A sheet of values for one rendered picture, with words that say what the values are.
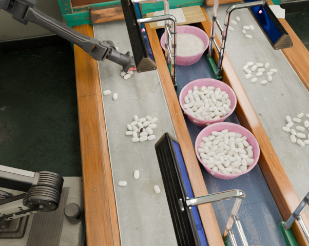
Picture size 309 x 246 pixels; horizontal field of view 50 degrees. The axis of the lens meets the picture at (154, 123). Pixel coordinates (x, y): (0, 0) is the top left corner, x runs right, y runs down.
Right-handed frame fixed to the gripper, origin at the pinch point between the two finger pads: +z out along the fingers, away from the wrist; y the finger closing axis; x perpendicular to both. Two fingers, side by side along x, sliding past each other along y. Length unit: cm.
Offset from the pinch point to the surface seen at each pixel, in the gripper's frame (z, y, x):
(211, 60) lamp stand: 31.8, 0.5, -22.8
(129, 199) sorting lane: -12, -71, 12
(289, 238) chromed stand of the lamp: 30, -97, -22
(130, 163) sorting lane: -10, -55, 10
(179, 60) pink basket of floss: 18.6, 4.0, -12.4
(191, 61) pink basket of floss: 24.5, 3.2, -15.7
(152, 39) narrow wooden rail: 7.5, 20.2, -7.8
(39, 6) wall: -24, 131, 69
